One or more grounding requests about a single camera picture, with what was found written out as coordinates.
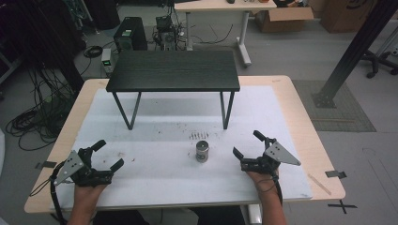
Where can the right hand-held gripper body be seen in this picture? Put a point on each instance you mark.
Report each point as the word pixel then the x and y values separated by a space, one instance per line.
pixel 269 161

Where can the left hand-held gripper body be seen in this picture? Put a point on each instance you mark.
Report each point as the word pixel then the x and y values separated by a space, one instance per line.
pixel 84 175

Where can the person's left hand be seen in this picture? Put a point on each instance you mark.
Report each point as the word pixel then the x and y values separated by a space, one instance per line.
pixel 87 193

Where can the person's right hand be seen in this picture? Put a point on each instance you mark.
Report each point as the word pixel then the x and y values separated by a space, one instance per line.
pixel 263 182

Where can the metal cylinder weight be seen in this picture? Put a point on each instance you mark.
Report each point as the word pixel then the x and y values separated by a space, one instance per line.
pixel 202 152

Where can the black tape strip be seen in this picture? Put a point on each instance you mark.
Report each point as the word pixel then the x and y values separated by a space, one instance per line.
pixel 335 174
pixel 46 164

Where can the row of small screws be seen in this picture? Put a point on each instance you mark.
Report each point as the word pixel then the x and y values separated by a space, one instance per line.
pixel 199 135

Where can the light wooden table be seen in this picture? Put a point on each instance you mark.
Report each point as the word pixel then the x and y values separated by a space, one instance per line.
pixel 313 131

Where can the person's left leg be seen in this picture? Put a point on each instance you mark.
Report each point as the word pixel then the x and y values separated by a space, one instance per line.
pixel 122 218

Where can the person's leg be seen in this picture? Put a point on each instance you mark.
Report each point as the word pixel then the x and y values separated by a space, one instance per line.
pixel 219 216
pixel 122 218

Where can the thin wooden stick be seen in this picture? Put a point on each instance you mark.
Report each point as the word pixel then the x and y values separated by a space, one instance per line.
pixel 319 184

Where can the white table leg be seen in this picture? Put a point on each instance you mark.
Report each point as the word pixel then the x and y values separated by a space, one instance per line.
pixel 254 215

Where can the white table mat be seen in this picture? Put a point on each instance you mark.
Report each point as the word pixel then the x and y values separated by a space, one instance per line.
pixel 175 182

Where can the person's right leg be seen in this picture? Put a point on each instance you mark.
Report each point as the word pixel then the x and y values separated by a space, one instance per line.
pixel 219 216

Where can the grey bench power supply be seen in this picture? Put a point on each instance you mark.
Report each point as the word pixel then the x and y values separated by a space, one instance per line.
pixel 106 60

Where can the black tape cross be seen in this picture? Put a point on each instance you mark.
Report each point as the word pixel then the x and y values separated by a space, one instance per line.
pixel 342 206

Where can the grey floor mat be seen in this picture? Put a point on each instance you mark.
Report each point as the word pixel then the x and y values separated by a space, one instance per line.
pixel 344 115

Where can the small black wooden shelf table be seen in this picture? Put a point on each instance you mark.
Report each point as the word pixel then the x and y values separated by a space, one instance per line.
pixel 173 70

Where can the black computer tower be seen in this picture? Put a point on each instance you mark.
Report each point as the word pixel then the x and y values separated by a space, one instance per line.
pixel 130 34

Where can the open cardboard box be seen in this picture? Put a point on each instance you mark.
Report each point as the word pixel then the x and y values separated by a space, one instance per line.
pixel 283 20

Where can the white desk with wooden top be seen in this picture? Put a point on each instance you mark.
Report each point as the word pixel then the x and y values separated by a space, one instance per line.
pixel 225 5

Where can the black office chair base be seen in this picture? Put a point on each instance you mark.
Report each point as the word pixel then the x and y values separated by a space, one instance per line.
pixel 378 61

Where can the large closed cardboard box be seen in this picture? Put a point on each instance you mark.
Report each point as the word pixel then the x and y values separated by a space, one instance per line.
pixel 344 14

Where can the black aluminium frame post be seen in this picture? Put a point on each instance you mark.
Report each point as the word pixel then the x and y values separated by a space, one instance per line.
pixel 355 51

